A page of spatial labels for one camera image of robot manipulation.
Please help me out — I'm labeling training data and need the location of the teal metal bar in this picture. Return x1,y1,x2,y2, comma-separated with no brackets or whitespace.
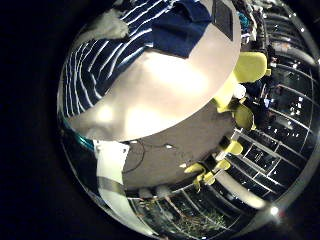
63,126,96,152

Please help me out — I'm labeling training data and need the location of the black floor cable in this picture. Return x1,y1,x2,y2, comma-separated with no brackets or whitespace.
122,139,176,174

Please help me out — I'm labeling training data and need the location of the black flat mat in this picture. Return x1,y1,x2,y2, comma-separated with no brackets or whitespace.
212,0,235,42

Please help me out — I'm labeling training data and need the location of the yellow chair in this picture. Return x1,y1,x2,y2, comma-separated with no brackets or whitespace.
213,159,232,173
184,162,206,175
233,51,272,84
223,139,245,157
211,74,242,114
232,103,257,132

